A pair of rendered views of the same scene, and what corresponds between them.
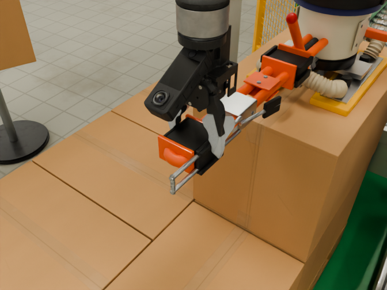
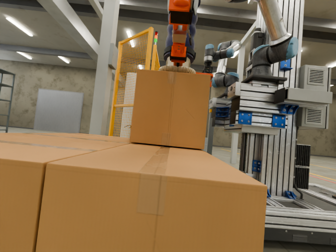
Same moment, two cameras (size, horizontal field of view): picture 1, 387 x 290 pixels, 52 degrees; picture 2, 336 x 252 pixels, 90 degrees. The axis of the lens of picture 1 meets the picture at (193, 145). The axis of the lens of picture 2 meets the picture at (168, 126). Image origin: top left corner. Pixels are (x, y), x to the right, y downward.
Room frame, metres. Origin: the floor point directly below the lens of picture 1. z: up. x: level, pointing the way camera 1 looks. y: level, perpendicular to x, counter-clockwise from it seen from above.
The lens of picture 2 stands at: (0.03, 0.36, 0.62)
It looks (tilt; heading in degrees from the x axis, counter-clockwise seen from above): 2 degrees up; 325
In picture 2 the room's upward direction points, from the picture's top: 5 degrees clockwise
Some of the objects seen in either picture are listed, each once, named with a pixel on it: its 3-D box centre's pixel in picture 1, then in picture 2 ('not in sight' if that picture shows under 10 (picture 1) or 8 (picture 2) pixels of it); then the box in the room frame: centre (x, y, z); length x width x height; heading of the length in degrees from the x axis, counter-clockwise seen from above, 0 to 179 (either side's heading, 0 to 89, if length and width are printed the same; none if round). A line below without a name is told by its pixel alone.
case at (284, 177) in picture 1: (299, 128); (171, 114); (1.01, -0.34, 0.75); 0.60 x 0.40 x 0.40; 143
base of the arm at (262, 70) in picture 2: not in sight; (260, 74); (0.63, -0.80, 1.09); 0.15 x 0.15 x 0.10
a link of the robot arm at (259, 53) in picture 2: not in sight; (262, 57); (0.62, -0.80, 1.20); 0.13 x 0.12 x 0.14; 176
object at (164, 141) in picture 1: (189, 142); (179, 11); (0.54, 0.01, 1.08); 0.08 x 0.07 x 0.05; 143
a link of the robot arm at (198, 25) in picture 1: (200, 16); not in sight; (0.55, -0.01, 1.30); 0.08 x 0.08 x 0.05
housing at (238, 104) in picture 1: (234, 111); (179, 34); (0.64, -0.08, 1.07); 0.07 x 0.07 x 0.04; 53
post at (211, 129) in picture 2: not in sight; (209, 146); (1.47, -1.31, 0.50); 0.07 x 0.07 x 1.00; 53
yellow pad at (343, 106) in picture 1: (353, 74); not in sight; (0.95, -0.44, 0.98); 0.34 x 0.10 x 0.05; 143
